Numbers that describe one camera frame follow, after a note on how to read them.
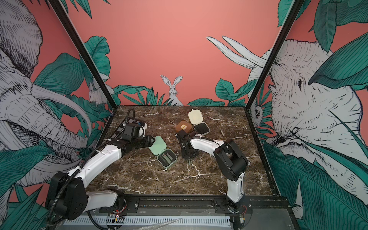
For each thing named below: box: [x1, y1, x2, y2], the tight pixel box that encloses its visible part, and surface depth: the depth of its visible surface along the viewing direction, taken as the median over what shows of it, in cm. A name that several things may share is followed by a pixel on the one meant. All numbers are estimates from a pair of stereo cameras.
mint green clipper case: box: [148, 135, 178, 168], surface depth 93 cm
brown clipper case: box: [175, 120, 192, 134], surface depth 107 cm
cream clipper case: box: [187, 108, 211, 136], surface depth 110 cm
